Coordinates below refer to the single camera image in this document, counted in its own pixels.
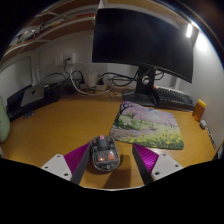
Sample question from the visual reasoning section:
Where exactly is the landscape print mouse pad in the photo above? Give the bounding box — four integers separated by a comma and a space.
109, 100, 185, 151

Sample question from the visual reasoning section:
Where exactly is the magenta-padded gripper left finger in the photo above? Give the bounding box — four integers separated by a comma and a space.
41, 142, 93, 185

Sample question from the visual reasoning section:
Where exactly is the black box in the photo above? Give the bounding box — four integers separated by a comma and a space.
5, 83, 63, 122

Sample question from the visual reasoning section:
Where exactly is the transparent computer mouse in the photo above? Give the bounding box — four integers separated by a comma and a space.
89, 134, 121, 173

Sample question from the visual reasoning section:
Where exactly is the bright light bar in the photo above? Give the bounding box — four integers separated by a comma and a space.
185, 22, 194, 39

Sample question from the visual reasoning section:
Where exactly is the wooden wall shelf unit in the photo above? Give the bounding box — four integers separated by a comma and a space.
0, 0, 101, 64

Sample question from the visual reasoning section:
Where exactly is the black cable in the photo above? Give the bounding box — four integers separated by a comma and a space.
106, 71, 139, 88

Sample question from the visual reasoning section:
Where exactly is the black computer monitor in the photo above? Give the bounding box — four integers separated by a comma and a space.
91, 7, 195, 108

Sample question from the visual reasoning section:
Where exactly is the pale green bag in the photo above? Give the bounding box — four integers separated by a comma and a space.
0, 95, 11, 144

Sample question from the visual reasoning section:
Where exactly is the white wall socket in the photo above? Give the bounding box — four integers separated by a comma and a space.
54, 52, 77, 66

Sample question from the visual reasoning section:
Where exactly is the slim dark remote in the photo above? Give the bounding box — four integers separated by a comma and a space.
205, 126, 217, 150

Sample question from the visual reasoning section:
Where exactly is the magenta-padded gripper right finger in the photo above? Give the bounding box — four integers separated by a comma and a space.
132, 142, 185, 185

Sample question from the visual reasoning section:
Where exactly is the white cable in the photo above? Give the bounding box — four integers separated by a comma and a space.
68, 71, 101, 97

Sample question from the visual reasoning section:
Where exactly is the orange jar with yellow lid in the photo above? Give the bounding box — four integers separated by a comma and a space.
192, 98, 207, 122

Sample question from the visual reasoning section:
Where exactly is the black keyboard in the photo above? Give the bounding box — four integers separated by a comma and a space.
153, 85, 195, 111

